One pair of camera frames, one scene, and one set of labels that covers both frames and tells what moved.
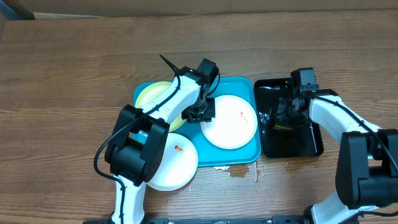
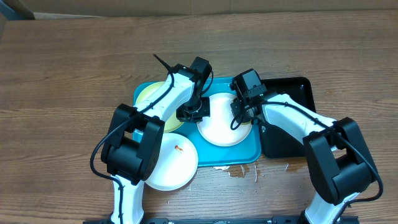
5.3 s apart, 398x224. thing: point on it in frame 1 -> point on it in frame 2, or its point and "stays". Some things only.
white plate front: x=178 y=164 stays
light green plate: x=150 y=91 stays
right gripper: x=286 y=118 -> x=242 y=113
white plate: x=235 y=123 stays
